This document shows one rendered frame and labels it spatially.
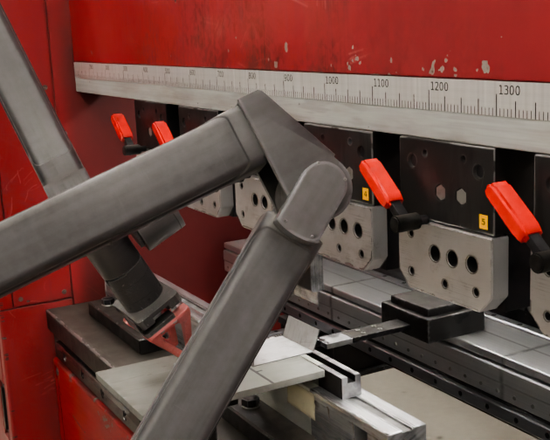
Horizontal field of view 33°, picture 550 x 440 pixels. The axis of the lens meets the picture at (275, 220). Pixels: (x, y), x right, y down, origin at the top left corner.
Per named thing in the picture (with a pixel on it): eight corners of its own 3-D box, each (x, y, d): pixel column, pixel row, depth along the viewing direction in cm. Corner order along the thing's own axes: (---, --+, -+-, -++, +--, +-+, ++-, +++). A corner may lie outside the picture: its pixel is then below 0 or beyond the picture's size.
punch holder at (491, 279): (399, 284, 104) (395, 135, 100) (458, 271, 108) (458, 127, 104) (491, 317, 91) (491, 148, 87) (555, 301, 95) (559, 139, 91)
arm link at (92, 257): (73, 238, 121) (83, 250, 116) (117, 208, 122) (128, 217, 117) (102, 278, 124) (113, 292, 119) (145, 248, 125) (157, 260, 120)
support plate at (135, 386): (95, 378, 130) (94, 372, 130) (262, 340, 142) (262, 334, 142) (142, 423, 114) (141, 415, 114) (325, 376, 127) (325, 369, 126)
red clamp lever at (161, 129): (150, 120, 152) (170, 162, 146) (173, 117, 153) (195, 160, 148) (147, 127, 153) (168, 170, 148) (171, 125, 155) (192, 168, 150)
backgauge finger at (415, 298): (299, 342, 142) (299, 311, 141) (436, 311, 154) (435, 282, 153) (343, 366, 132) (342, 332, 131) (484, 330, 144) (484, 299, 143)
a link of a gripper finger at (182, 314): (195, 332, 131) (160, 281, 127) (216, 347, 125) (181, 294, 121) (156, 363, 129) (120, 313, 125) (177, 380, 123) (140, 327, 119)
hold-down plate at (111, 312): (89, 315, 198) (87, 301, 198) (113, 310, 201) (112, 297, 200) (140, 354, 172) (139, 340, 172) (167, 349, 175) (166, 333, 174)
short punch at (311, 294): (276, 290, 137) (273, 227, 135) (288, 288, 138) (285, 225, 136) (312, 306, 129) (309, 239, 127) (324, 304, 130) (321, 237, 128)
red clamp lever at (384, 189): (358, 156, 100) (401, 225, 95) (389, 153, 102) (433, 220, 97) (353, 168, 101) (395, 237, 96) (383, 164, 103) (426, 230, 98)
